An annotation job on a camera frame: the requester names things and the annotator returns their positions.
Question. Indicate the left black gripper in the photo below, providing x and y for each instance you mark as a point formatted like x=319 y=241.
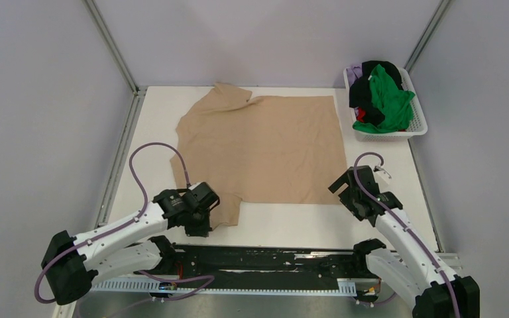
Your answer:
x=201 y=230

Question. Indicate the beige t shirt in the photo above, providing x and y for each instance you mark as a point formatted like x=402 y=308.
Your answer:
x=260 y=149

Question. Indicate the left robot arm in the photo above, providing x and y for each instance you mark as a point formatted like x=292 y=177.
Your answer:
x=72 y=265

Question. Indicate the aluminium frame post right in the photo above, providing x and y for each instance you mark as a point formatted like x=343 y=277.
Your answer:
x=436 y=19

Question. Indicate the green t shirt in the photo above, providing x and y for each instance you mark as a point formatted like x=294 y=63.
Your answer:
x=395 y=104

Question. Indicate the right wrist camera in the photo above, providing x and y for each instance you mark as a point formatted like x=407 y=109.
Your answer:
x=381 y=173

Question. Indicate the lavender t shirt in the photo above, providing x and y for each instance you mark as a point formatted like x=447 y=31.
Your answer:
x=354 y=72

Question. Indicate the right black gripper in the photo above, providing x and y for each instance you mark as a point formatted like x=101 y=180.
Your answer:
x=344 y=199

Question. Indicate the aluminium frame post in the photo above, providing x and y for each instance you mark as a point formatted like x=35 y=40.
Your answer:
x=110 y=43
x=436 y=19

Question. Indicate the red garment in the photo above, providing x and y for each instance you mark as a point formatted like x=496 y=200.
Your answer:
x=360 y=114

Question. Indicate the white plastic basket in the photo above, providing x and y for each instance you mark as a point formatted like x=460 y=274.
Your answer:
x=418 y=125

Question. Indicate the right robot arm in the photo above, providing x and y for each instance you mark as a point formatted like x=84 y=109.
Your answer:
x=419 y=276

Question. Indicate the aluminium frame post left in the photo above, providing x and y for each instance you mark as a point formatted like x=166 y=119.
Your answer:
x=110 y=43

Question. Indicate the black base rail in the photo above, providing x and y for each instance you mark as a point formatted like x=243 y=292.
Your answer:
x=267 y=268

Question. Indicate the black t shirt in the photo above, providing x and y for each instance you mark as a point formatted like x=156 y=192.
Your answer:
x=360 y=94

